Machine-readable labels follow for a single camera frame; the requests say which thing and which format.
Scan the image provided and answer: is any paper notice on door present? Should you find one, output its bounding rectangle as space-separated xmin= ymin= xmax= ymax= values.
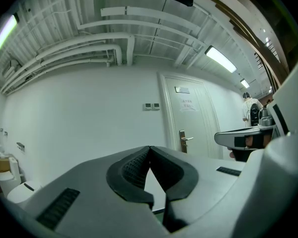
xmin=180 ymin=98 xmax=200 ymax=113

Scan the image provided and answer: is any person's right hand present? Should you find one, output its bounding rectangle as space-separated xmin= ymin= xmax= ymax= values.
xmin=229 ymin=135 xmax=254 ymax=159

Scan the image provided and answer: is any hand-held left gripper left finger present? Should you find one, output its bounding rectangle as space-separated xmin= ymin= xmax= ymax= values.
xmin=23 ymin=145 xmax=170 ymax=238

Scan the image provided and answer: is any white toilet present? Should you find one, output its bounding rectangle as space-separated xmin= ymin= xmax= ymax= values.
xmin=0 ymin=157 xmax=44 ymax=205

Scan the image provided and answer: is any metal door handle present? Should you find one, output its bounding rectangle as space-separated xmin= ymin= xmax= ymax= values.
xmin=179 ymin=129 xmax=194 ymax=154

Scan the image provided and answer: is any white ceiling pipe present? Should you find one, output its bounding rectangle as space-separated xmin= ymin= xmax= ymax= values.
xmin=34 ymin=32 xmax=136 ymax=67
xmin=39 ymin=43 xmax=124 ymax=68

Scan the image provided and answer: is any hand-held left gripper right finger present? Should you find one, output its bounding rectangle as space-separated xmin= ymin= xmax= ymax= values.
xmin=150 ymin=145 xmax=247 ymax=234

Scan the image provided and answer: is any dark door sign plate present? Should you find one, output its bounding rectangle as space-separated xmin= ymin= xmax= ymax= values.
xmin=174 ymin=85 xmax=191 ymax=95

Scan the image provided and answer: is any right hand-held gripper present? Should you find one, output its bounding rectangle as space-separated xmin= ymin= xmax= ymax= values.
xmin=214 ymin=56 xmax=298 ymax=163

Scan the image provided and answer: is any white door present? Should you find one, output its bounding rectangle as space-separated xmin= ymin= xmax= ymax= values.
xmin=156 ymin=70 xmax=224 ymax=160

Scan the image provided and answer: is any white ceiling cable tray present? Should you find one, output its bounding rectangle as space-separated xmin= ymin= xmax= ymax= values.
xmin=100 ymin=6 xmax=202 ymax=34

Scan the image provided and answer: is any brown wooden beam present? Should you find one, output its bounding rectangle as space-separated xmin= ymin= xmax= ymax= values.
xmin=206 ymin=0 xmax=293 ymax=91

